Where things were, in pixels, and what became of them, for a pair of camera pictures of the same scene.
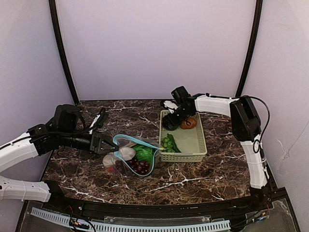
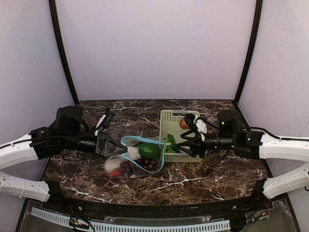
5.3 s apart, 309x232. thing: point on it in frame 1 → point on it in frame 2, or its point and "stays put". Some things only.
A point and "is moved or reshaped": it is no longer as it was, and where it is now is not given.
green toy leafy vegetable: (144, 153) → (112, 164)
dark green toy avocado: (170, 127) → (149, 151)
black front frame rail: (191, 210) stays put
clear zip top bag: (133, 157) is moved or reshaped
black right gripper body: (169, 122) → (200, 142)
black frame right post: (252, 48) stays put
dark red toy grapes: (128, 167) is moved or reshaped
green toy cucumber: (175, 147) stays put
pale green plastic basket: (191, 142) stays put
